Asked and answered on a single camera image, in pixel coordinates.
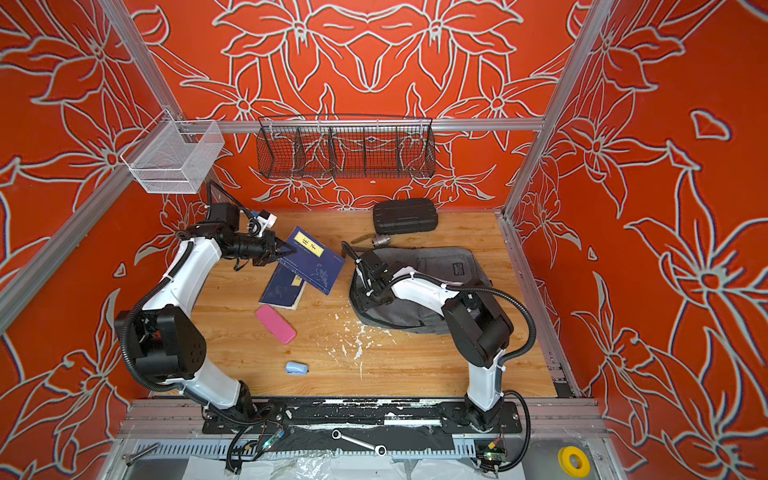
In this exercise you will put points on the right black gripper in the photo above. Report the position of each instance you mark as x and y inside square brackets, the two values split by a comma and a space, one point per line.
[385, 300]

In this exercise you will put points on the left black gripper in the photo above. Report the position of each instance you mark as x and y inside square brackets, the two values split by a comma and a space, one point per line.
[270, 248]

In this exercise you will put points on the blue notebook yellow label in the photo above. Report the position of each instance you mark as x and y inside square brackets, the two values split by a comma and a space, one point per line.
[314, 262]

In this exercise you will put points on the grey student backpack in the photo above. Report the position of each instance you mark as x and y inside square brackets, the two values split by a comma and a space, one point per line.
[414, 305]

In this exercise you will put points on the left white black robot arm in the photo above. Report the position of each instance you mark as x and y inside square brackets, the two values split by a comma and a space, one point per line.
[161, 347]

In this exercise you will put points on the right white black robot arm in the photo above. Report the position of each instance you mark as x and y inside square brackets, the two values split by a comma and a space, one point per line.
[488, 328]

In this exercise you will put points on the small metal hand tool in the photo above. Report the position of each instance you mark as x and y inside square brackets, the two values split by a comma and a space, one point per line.
[374, 239]

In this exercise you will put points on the pink pencil case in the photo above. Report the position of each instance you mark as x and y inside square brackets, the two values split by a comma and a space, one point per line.
[275, 324]

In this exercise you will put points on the black hard case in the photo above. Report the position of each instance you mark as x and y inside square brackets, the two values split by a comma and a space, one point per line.
[411, 215]

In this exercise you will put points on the light blue stapler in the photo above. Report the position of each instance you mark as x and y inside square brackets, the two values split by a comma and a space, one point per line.
[296, 368]

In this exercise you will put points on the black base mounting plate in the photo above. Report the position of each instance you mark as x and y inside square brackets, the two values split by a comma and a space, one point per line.
[445, 414]

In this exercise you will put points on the silver combination wrench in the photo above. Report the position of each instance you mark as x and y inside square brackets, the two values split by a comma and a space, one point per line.
[378, 449]

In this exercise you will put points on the yellow tape roll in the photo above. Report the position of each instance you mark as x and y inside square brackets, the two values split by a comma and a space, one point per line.
[574, 462]

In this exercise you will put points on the black wire wall basket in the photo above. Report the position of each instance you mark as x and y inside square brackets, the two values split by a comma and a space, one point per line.
[346, 147]

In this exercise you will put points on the white wire wall basket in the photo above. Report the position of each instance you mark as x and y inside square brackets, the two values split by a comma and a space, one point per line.
[166, 160]

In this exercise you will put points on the grey bolt on frame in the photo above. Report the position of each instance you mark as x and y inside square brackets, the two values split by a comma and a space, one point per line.
[131, 459]

